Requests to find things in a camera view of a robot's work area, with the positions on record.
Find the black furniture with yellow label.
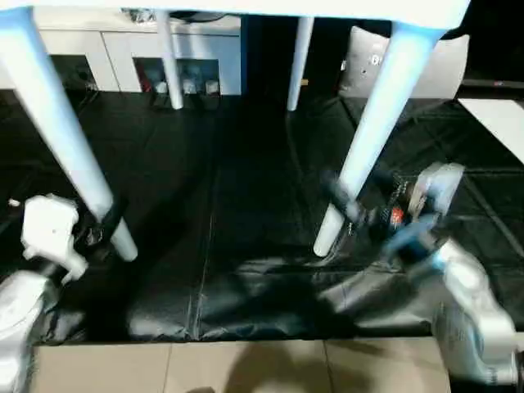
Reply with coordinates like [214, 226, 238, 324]
[241, 16, 355, 101]

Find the white glass-door cabinet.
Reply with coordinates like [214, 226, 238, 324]
[0, 10, 246, 96]

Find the black work mat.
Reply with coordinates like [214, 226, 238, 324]
[0, 86, 524, 343]

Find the white flat panel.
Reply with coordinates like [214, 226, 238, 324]
[457, 97, 524, 166]

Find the grey round appliance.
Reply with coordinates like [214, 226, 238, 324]
[170, 10, 228, 23]

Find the grey cushion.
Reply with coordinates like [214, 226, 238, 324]
[339, 25, 472, 101]

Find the white plastic table leg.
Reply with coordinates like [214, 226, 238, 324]
[154, 10, 186, 111]
[286, 16, 316, 112]
[313, 23, 445, 258]
[0, 8, 140, 263]

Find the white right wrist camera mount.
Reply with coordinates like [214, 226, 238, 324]
[393, 161, 468, 256]

